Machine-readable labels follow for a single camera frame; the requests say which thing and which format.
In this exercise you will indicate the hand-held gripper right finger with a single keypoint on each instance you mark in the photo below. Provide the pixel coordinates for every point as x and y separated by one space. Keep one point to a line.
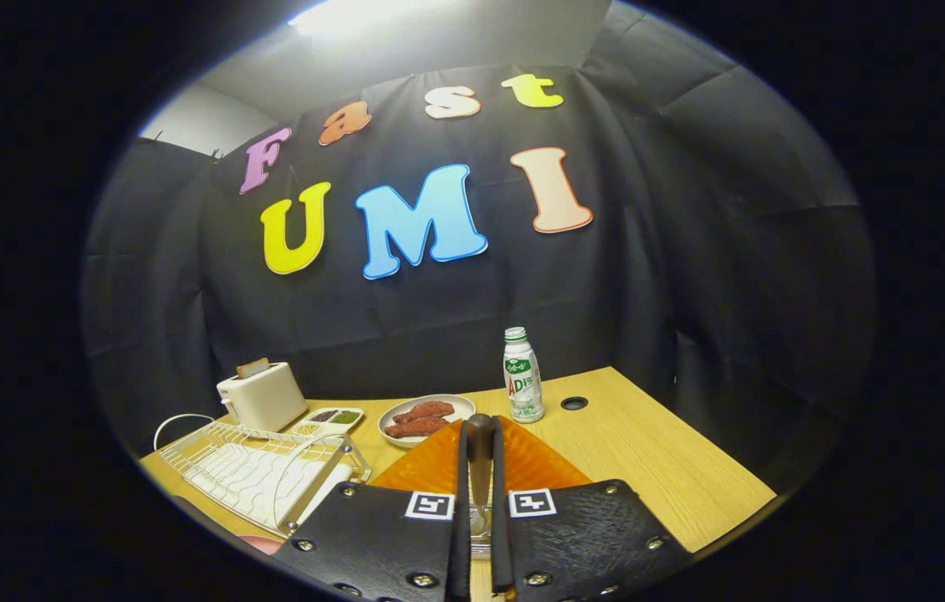
581 543

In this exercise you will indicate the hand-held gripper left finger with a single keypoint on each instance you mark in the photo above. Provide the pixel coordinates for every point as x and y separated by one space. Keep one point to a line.
380 543

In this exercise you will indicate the pink plate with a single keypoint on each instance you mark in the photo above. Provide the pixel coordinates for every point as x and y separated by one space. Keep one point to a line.
259 543

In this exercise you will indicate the beige round dish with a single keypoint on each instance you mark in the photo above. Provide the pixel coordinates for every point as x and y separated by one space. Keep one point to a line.
460 405

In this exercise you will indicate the red meat piece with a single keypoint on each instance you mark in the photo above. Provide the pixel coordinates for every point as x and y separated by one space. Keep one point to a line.
435 410
414 427

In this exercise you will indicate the white divided bean tray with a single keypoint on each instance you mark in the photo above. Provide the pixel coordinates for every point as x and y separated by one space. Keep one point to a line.
345 417

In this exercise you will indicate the white green-label drink bottle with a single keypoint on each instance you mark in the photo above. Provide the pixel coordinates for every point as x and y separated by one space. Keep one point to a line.
524 380

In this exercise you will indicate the white toaster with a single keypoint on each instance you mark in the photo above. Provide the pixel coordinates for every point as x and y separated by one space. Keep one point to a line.
263 401

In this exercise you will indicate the toast slice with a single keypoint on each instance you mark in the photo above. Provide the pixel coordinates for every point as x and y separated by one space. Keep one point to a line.
252 367

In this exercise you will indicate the ceiling light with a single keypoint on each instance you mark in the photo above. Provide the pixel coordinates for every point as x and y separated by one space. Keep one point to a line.
364 15

